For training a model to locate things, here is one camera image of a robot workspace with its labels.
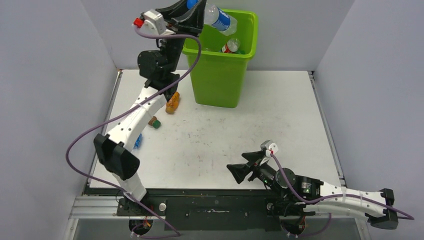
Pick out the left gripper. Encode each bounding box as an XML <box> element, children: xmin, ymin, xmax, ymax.
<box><xmin>155</xmin><ymin>0</ymin><xmax>204</xmax><ymax>73</ymax></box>

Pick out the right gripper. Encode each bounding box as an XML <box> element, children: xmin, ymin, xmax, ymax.
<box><xmin>226</xmin><ymin>150</ymin><xmax>285</xmax><ymax>196</ymax></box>

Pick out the blue label water bottle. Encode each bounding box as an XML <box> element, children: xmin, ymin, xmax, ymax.
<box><xmin>203</xmin><ymin>3</ymin><xmax>238</xmax><ymax>36</ymax></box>

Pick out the red label bottle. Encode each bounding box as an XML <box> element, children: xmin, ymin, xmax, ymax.
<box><xmin>220</xmin><ymin>38</ymin><xmax>241</xmax><ymax>54</ymax></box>

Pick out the green plastic bottle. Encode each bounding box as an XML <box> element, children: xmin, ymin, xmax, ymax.
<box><xmin>235</xmin><ymin>49</ymin><xmax>246</xmax><ymax>55</ymax></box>

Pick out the small orange juice bottle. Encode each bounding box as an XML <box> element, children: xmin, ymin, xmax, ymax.
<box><xmin>165</xmin><ymin>91</ymin><xmax>180</xmax><ymax>114</ymax></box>

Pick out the coffee bottle green cap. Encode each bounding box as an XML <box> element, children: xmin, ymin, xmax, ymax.
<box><xmin>148</xmin><ymin>116</ymin><xmax>162</xmax><ymax>129</ymax></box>

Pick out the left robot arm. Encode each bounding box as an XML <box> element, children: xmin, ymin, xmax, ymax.
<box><xmin>93</xmin><ymin>0</ymin><xmax>207</xmax><ymax>216</ymax></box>

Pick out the green plastic bin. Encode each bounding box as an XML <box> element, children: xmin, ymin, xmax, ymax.
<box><xmin>190</xmin><ymin>9</ymin><xmax>259</xmax><ymax>108</ymax></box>

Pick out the white cap blue label bottle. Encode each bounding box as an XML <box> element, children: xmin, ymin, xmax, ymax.
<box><xmin>133</xmin><ymin>133</ymin><xmax>143</xmax><ymax>150</ymax></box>

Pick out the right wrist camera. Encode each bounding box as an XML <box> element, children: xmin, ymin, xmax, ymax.
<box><xmin>260</xmin><ymin>139</ymin><xmax>279</xmax><ymax>157</ymax></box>

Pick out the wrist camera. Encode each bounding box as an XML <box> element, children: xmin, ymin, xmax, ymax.
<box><xmin>132</xmin><ymin>9</ymin><xmax>175</xmax><ymax>36</ymax></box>
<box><xmin>260</xmin><ymin>139</ymin><xmax>279</xmax><ymax>157</ymax></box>

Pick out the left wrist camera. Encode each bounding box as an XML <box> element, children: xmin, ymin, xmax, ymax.
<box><xmin>132</xmin><ymin>9</ymin><xmax>175</xmax><ymax>36</ymax></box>

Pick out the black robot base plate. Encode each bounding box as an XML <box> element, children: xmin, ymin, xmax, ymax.
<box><xmin>116</xmin><ymin>188</ymin><xmax>307</xmax><ymax>232</ymax></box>

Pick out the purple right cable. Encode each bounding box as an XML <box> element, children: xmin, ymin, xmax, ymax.
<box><xmin>269</xmin><ymin>152</ymin><xmax>415</xmax><ymax>239</ymax></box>

